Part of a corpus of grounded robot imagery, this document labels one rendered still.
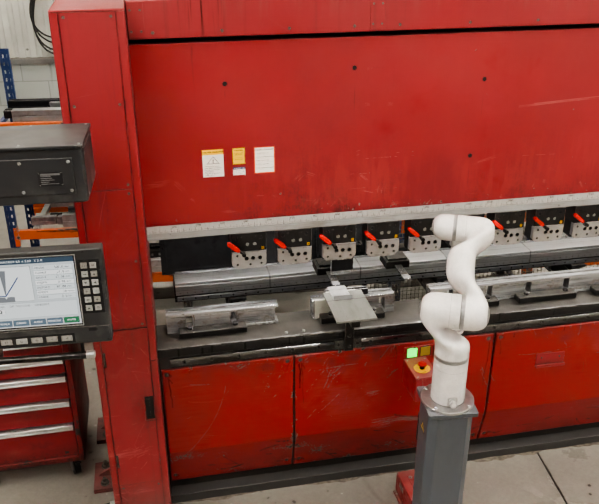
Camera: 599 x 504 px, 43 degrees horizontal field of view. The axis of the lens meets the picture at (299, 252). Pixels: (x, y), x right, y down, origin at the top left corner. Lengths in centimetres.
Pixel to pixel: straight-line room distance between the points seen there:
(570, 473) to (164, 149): 257
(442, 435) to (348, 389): 90
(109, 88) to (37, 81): 470
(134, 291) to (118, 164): 53
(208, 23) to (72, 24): 51
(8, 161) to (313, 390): 178
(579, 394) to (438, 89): 179
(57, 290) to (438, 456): 146
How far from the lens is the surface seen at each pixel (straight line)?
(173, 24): 297
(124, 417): 342
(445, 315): 260
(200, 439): 366
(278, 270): 372
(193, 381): 346
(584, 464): 431
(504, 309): 373
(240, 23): 299
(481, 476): 409
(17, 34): 743
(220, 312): 342
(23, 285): 268
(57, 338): 276
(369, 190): 330
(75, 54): 280
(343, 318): 329
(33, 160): 252
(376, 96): 318
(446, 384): 274
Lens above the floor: 266
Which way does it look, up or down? 25 degrees down
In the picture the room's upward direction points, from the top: straight up
